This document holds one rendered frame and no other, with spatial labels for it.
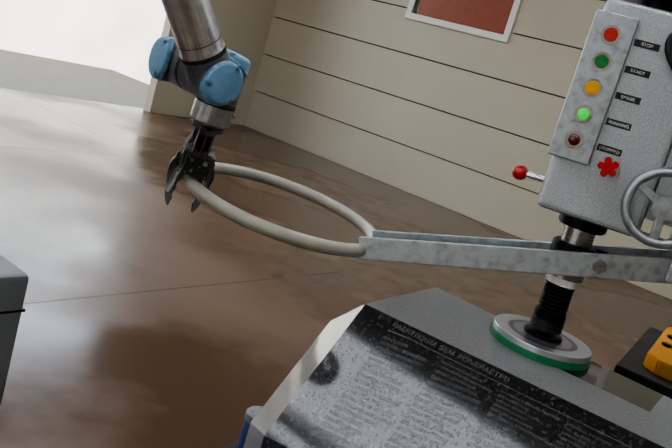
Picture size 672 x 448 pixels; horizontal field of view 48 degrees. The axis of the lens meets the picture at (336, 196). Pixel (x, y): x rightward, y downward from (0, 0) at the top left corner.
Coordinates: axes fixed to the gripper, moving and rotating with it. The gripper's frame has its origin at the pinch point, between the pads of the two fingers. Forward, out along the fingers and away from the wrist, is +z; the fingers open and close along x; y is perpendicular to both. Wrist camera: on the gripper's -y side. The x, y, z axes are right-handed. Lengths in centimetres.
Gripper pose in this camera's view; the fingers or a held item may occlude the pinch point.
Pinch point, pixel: (181, 202)
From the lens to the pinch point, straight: 178.8
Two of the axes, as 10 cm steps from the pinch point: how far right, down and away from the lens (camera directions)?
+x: 9.2, 3.0, 2.6
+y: 1.7, 2.9, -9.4
